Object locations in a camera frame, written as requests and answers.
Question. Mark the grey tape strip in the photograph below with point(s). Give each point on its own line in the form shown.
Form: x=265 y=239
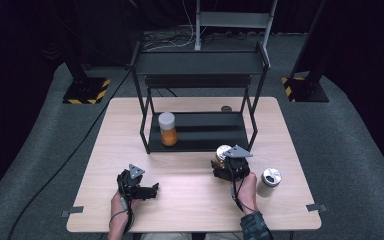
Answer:
x=316 y=207
x=72 y=211

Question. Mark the black stand with striped base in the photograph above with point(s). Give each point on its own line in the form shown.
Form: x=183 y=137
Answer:
x=308 y=90
x=85 y=90

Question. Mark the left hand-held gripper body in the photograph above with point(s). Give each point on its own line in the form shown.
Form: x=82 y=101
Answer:
x=131 y=188

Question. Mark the dark round table grommet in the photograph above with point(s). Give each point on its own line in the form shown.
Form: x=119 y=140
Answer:
x=226 y=108

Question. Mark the person's right hand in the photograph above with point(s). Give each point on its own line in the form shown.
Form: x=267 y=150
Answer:
x=248 y=193

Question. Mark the silver-lid jar of orange spice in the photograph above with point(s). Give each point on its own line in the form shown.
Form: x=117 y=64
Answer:
x=220 y=151

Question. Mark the white-lid jar of orange spice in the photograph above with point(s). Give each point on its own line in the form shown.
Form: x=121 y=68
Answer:
x=168 y=133

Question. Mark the person's left hand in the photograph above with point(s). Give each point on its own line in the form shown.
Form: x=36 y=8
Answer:
x=120 y=211

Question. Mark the grey metal stand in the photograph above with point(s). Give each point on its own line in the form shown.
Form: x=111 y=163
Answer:
x=233 y=19

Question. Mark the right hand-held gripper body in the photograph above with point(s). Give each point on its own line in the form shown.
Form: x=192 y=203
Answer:
x=238 y=166

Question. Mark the black two-tier metal shelf rack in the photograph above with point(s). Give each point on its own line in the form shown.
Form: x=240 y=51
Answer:
x=210 y=131

